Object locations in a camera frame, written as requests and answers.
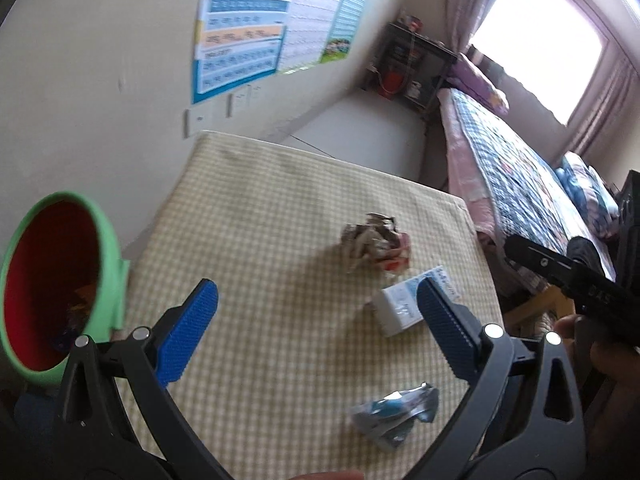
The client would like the bright window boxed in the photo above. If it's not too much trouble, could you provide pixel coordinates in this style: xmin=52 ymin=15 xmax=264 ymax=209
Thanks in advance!
xmin=470 ymin=0 xmax=616 ymax=126

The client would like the blue white milk carton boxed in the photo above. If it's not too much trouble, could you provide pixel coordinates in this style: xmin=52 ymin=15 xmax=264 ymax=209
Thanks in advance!
xmin=372 ymin=265 xmax=463 ymax=338

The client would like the dark shelf cabinet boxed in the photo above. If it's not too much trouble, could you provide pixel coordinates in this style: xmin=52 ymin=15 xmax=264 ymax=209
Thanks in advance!
xmin=367 ymin=22 xmax=458 ymax=121

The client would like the blue white snack wrapper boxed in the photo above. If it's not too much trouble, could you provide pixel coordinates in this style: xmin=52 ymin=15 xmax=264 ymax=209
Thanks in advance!
xmin=350 ymin=382 xmax=441 ymax=453

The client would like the white wall socket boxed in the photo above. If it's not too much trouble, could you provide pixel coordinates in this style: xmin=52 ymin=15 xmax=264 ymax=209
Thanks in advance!
xmin=182 ymin=107 xmax=206 ymax=139

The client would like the blue patterned pillow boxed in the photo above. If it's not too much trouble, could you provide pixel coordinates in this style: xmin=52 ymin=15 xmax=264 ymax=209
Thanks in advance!
xmin=555 ymin=152 xmax=621 ymax=238

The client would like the pink curtain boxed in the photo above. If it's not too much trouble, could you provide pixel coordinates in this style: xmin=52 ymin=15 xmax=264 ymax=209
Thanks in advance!
xmin=570 ymin=50 xmax=640 ymax=161
xmin=445 ymin=0 xmax=506 ymax=56

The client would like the purple pillow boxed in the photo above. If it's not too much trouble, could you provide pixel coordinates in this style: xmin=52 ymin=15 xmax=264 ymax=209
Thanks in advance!
xmin=446 ymin=52 xmax=511 ymax=113

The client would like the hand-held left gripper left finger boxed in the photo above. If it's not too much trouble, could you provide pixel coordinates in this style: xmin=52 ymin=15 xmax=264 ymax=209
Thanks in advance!
xmin=52 ymin=278 xmax=226 ymax=480

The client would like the pink strawberry print wrapper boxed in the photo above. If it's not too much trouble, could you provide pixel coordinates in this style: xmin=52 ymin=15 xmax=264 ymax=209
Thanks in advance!
xmin=382 ymin=232 xmax=413 ymax=273

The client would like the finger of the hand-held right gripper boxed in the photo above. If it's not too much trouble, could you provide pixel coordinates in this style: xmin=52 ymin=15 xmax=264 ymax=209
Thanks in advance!
xmin=504 ymin=234 xmax=581 ymax=286

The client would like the white chart wall poster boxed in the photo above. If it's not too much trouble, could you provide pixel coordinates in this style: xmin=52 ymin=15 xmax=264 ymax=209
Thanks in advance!
xmin=277 ymin=0 xmax=358 ymax=73

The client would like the teal wall poster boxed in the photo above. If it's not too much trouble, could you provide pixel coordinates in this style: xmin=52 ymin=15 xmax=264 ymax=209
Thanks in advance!
xmin=320 ymin=0 xmax=377 ymax=63

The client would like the wooden chair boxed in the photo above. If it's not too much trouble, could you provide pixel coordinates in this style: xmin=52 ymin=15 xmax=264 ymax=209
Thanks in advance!
xmin=502 ymin=282 xmax=573 ymax=338

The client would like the bed with patterned quilt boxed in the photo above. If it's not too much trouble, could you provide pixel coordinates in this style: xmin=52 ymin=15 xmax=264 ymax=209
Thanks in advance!
xmin=440 ymin=87 xmax=613 ymax=281

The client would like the person's left hand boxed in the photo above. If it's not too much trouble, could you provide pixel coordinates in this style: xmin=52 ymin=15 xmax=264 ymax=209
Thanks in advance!
xmin=282 ymin=470 xmax=366 ymax=480

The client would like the grey paper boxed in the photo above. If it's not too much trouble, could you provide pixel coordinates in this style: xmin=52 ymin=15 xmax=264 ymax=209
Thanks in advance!
xmin=341 ymin=212 xmax=401 ymax=273

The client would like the person's right hand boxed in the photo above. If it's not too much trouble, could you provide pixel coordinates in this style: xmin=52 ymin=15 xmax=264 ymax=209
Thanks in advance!
xmin=554 ymin=315 xmax=640 ymax=441

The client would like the red bucket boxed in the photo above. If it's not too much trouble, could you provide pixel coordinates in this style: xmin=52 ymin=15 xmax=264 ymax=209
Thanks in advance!
xmin=377 ymin=70 xmax=406 ymax=98

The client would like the dark cloth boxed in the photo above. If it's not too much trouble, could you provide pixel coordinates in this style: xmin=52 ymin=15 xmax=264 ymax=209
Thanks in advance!
xmin=570 ymin=236 xmax=617 ymax=281

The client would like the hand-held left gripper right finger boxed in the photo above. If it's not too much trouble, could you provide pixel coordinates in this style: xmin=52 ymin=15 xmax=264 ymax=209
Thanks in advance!
xmin=416 ymin=277 xmax=586 ymax=480

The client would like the red bin with green rim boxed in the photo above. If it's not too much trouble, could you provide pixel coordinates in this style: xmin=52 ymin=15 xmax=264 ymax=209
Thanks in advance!
xmin=0 ymin=191 xmax=132 ymax=388

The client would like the pink bed sheet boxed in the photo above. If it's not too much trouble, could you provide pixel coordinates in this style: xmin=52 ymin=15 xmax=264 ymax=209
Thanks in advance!
xmin=437 ymin=92 xmax=493 ymax=233

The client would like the blue letter wall poster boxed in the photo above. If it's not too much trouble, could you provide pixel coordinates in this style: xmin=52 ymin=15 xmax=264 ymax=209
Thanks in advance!
xmin=192 ymin=0 xmax=301 ymax=103

